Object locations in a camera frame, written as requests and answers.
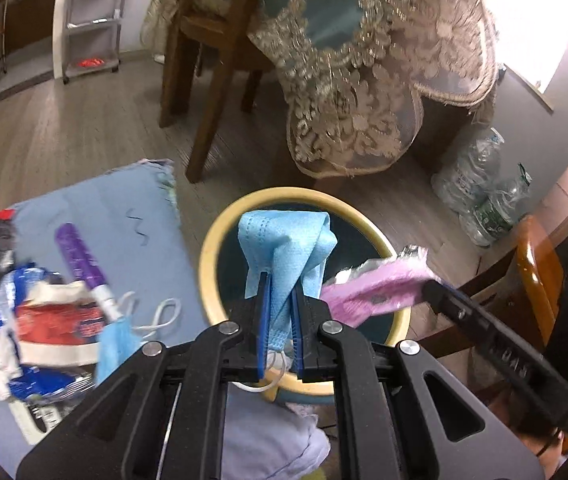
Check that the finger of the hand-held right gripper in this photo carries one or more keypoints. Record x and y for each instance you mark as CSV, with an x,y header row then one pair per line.
x,y
494,340

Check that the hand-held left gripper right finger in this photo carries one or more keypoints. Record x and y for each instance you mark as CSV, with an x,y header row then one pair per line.
x,y
298,332

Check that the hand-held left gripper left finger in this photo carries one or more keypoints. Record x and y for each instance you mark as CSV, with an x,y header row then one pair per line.
x,y
264,340

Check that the pink plastic wrapper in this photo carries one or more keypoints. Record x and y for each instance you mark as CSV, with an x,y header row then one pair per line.
x,y
364,290

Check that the blue face mask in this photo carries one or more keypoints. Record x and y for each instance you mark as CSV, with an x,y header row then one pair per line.
x,y
284,255
113,345

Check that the yellow-rimmed teal trash bin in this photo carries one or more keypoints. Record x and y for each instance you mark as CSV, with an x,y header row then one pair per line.
x,y
284,196

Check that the glossy wooden chair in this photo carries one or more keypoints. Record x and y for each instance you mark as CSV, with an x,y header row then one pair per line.
x,y
534,270

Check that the pale lavender cloth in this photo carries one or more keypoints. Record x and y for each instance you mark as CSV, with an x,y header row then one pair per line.
x,y
269,435

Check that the clear plastic water bottle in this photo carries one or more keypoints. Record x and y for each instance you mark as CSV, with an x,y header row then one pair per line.
x,y
469,175
501,210

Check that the purple tube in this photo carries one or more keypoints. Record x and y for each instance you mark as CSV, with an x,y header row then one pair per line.
x,y
81,260

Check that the red and white snack packet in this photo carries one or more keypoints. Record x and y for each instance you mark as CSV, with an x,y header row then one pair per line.
x,y
53,325

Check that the light blue printed blanket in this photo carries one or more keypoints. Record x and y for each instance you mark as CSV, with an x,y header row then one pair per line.
x,y
103,200

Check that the blue foil snack packet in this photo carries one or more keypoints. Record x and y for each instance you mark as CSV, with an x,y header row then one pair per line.
x,y
48,382

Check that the dark wooden dining chair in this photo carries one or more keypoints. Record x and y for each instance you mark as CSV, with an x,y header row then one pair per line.
x,y
203,110

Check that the teal lace tablecloth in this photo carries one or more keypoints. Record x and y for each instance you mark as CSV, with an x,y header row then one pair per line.
x,y
364,85

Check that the bright window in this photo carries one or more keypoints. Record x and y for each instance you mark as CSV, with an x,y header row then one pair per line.
x,y
534,20

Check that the red plastic item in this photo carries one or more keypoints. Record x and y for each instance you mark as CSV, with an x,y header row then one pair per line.
x,y
88,63

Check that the white rolling shelf cart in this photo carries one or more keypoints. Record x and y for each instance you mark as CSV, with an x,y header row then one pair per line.
x,y
88,20

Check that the brown kitchen cabinet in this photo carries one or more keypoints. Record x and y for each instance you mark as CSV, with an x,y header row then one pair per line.
x,y
28,25

